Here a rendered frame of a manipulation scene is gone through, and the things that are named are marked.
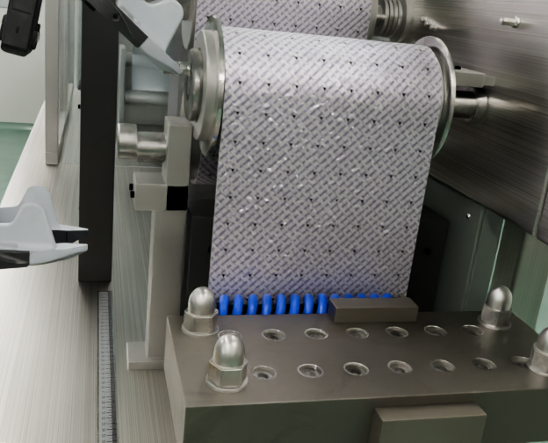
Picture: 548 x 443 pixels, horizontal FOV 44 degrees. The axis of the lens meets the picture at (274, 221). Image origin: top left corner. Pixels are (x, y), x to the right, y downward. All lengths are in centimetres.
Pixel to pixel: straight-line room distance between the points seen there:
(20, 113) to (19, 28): 568
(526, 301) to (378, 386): 50
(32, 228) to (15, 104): 570
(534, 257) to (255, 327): 50
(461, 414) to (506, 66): 39
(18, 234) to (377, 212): 37
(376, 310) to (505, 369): 14
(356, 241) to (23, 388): 41
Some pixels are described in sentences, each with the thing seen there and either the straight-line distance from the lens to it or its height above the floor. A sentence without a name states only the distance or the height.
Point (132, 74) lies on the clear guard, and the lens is 171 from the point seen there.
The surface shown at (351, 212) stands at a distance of 75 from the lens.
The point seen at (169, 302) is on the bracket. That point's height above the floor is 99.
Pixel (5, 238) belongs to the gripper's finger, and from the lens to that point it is 68.
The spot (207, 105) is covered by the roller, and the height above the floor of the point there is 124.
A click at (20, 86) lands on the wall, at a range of 633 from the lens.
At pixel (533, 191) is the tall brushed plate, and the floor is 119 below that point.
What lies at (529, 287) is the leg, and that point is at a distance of 108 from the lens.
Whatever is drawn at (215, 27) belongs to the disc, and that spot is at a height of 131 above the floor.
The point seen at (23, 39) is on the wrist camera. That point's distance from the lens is 70.
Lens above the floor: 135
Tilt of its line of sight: 18 degrees down
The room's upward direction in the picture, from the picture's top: 6 degrees clockwise
